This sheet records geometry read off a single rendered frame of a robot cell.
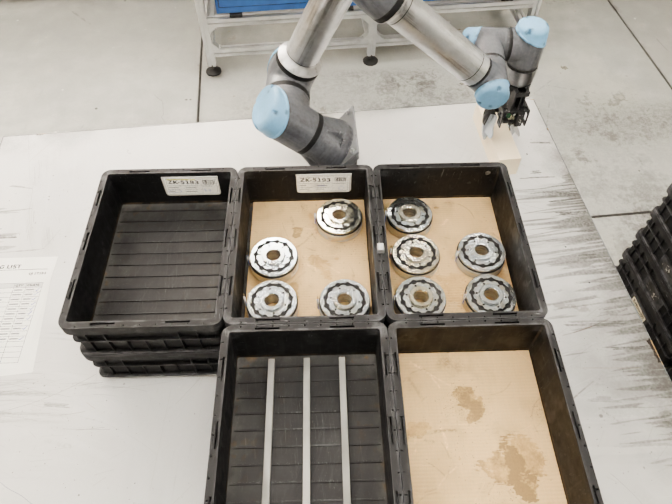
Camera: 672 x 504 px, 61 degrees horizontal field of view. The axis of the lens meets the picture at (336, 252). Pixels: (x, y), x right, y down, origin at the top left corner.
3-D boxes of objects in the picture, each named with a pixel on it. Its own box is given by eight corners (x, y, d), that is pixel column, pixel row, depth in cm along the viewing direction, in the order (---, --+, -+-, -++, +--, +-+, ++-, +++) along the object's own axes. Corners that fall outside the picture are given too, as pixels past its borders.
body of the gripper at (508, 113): (497, 130, 149) (508, 92, 139) (488, 108, 154) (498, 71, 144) (525, 128, 149) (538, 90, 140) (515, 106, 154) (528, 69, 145)
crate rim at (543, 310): (372, 171, 128) (372, 164, 126) (503, 169, 129) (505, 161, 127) (386, 327, 105) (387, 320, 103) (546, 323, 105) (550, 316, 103)
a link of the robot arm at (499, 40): (467, 51, 128) (516, 52, 127) (464, 18, 133) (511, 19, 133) (461, 77, 135) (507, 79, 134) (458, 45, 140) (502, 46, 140)
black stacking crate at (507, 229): (370, 200, 136) (373, 166, 127) (493, 197, 137) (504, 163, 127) (383, 349, 113) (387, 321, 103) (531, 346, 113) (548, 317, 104)
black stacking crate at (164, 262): (120, 205, 135) (104, 172, 126) (244, 202, 136) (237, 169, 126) (80, 357, 112) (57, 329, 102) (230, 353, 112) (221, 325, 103)
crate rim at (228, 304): (239, 174, 128) (238, 166, 126) (371, 171, 128) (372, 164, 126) (224, 331, 104) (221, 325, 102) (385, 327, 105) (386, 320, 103)
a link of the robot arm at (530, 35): (512, 13, 132) (549, 13, 132) (501, 53, 141) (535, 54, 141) (517, 32, 128) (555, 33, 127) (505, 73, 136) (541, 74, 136)
